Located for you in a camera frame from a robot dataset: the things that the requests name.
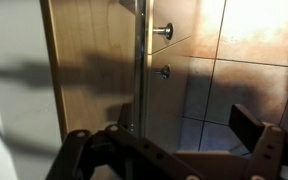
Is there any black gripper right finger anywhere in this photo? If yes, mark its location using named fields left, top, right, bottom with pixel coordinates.
left=228, top=103, right=288, bottom=180

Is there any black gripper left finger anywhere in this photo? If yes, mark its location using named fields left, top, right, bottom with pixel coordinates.
left=45, top=102, right=203, bottom=180

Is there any wooden drawer front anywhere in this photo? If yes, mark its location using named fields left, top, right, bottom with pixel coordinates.
left=38, top=0, right=142, bottom=143

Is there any white oven front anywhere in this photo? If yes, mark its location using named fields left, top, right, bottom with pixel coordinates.
left=0, top=0, right=64, bottom=180

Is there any silver round door knob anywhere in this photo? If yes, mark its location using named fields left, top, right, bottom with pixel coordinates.
left=152, top=22, right=175, bottom=41
left=154, top=64, right=172, bottom=81

